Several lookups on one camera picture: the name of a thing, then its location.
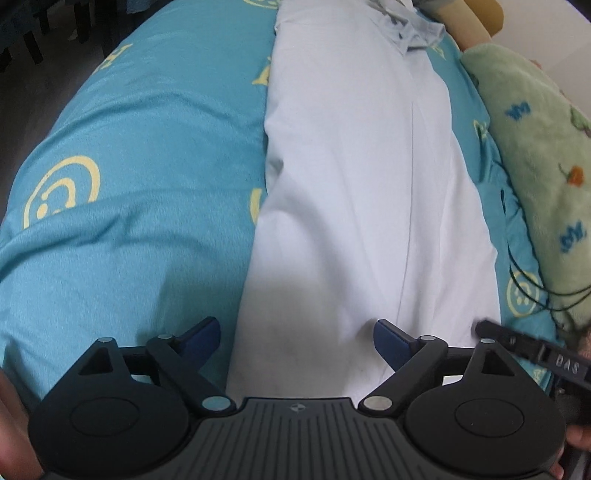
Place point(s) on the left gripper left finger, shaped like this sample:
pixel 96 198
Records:
pixel 125 411

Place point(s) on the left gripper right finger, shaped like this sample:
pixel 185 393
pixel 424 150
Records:
pixel 462 411

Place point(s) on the white garment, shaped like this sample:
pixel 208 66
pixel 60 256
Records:
pixel 370 211

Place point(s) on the right hand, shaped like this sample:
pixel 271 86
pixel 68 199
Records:
pixel 578 437

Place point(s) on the left hand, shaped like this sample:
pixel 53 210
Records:
pixel 18 459

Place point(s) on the teal patterned bed sheet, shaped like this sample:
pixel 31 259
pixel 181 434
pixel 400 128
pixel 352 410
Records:
pixel 136 215

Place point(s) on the green fleece blanket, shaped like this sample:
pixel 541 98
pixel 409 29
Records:
pixel 544 141

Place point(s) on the colour block pillow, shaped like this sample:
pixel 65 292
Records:
pixel 459 19

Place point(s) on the tan headboard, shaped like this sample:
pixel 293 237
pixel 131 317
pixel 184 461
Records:
pixel 490 13

